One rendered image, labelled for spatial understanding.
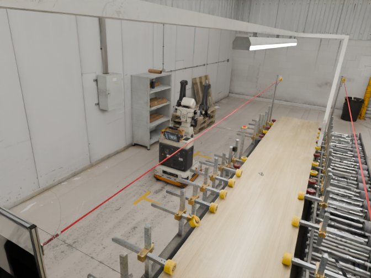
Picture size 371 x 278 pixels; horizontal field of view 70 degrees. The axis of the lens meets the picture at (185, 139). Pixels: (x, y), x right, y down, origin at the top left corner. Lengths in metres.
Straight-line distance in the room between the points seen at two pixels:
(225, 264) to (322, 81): 9.23
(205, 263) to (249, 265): 0.31
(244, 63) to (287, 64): 1.59
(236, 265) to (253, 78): 9.47
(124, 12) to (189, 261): 1.68
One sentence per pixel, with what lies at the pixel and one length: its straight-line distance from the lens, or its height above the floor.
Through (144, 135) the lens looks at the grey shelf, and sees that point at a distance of 5.66.
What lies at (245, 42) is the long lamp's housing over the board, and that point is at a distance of 1.80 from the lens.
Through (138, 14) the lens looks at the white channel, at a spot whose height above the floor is 2.43.
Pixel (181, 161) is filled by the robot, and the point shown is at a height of 0.47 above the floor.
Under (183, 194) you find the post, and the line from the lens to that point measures 2.24.
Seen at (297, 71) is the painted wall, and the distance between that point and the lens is 10.71.
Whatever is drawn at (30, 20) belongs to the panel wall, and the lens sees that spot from 4.18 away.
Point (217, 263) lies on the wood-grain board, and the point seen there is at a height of 0.90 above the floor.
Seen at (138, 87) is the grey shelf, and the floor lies 1.33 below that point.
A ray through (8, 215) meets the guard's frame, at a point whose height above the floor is 1.75.
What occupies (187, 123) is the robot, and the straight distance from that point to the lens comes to 4.42.
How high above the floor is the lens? 2.39
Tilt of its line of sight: 22 degrees down
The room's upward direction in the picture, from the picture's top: 3 degrees clockwise
